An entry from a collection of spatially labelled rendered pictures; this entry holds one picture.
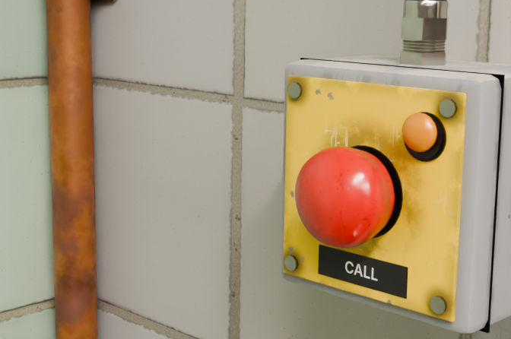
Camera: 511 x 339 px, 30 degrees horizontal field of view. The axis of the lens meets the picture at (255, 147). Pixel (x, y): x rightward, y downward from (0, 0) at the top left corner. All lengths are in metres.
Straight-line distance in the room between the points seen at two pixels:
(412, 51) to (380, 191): 0.07
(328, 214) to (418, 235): 0.04
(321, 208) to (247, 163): 0.17
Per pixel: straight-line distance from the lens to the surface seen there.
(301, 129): 0.41
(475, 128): 0.36
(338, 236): 0.37
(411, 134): 0.36
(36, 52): 0.63
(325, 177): 0.37
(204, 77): 0.55
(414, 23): 0.40
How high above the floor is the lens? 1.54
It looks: 10 degrees down
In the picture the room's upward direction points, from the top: 1 degrees clockwise
